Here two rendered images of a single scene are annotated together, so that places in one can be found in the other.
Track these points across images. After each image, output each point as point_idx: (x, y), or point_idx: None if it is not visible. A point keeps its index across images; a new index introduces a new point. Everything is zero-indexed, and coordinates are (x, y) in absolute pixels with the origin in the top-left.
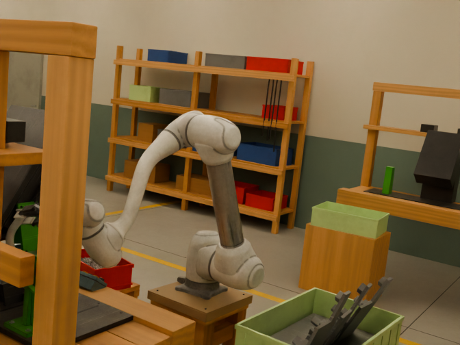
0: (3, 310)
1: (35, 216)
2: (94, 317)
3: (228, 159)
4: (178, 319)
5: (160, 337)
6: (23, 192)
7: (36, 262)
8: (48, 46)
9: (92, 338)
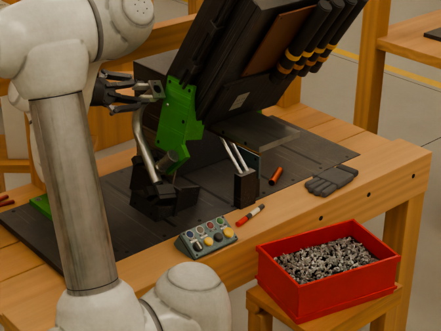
0: (115, 188)
1: (115, 89)
2: None
3: (18, 91)
4: (44, 322)
5: (6, 307)
6: (179, 64)
7: None
8: None
9: (26, 251)
